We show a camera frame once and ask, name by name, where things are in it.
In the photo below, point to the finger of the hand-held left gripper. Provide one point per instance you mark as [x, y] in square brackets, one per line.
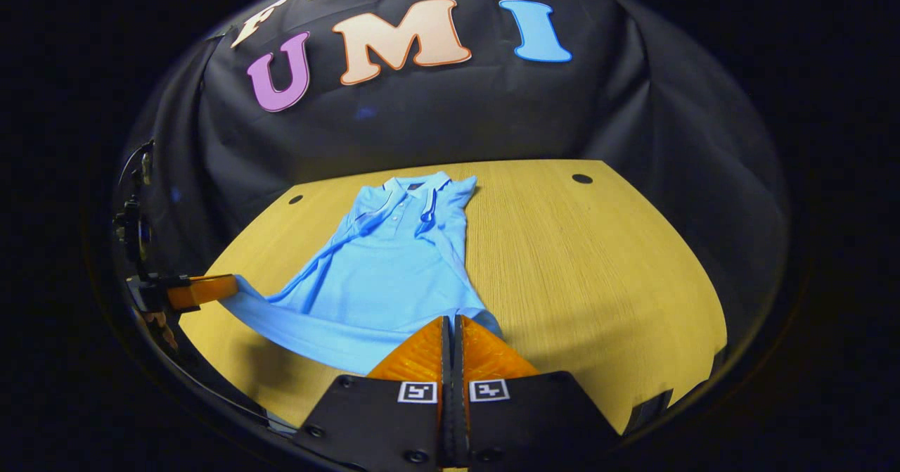
[200, 292]

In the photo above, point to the black backdrop cloth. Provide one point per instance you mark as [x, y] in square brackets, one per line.
[436, 113]

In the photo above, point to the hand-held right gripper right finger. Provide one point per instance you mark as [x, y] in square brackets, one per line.
[520, 423]

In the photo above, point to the light blue T-shirt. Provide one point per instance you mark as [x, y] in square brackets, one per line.
[380, 275]

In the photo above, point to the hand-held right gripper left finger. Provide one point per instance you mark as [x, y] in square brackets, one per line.
[394, 423]

